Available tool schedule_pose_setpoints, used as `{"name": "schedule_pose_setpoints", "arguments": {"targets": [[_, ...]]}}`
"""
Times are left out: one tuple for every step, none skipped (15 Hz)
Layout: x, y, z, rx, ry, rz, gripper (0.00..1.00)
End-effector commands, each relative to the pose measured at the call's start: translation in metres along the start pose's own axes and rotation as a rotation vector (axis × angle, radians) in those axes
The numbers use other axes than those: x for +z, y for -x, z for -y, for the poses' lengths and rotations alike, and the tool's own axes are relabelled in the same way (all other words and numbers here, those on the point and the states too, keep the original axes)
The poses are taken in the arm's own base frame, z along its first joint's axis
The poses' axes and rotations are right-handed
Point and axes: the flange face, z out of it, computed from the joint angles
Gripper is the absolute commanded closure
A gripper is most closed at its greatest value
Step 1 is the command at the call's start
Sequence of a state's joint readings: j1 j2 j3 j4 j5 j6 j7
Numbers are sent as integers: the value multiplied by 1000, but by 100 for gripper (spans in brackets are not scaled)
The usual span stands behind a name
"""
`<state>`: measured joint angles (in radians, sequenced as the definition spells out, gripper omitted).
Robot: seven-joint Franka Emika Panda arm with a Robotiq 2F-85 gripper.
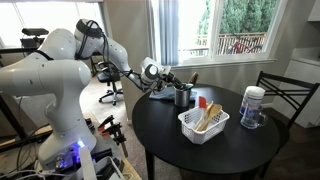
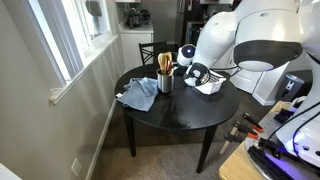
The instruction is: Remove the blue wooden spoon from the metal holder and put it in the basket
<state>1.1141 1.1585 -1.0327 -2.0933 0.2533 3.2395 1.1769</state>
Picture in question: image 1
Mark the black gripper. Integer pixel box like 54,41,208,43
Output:
161,70,185,91

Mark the blue wooden spoon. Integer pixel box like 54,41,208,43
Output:
182,82,195,91

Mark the metal utensil holder cup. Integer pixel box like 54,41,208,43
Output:
173,84,192,108

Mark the dark wooden spoon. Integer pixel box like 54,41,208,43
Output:
188,71,200,86

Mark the light wooden spoon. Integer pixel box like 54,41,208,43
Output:
197,103,223,132

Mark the white plastic basket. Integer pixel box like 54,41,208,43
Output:
177,105,231,145

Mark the blue cloth towel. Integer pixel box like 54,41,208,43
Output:
148,86,198,102

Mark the red silicone spatula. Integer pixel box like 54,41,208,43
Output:
198,95,208,110

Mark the white framed window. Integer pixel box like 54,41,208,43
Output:
149,0,288,71

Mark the wooden deck railing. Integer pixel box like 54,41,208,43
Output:
181,31,268,57

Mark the grey blue curtain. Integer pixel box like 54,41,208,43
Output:
157,0,180,67

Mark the black office chair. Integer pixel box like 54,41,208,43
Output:
96,60,124,107

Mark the red bicycle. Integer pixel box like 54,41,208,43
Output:
226,33,264,55

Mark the white wipes canister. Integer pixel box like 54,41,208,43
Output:
238,85,266,117

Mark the round black table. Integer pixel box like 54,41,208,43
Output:
131,83,281,180

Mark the black orange bar clamp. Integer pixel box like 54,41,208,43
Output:
101,122,130,158
97,114,115,132

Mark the clear glass mug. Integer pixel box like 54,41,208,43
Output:
240,104,268,130

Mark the green conifer tree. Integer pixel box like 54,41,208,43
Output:
198,0,278,35

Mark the light wooden workbench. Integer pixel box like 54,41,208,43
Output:
0,113,143,180

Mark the black wooden chair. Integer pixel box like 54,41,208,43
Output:
255,70,320,131

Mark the white kitchen cabinet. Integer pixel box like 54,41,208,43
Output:
271,46,320,129

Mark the black stereo camera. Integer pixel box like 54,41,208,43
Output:
21,28,50,37

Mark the black metal frame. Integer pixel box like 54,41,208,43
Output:
0,94,54,153

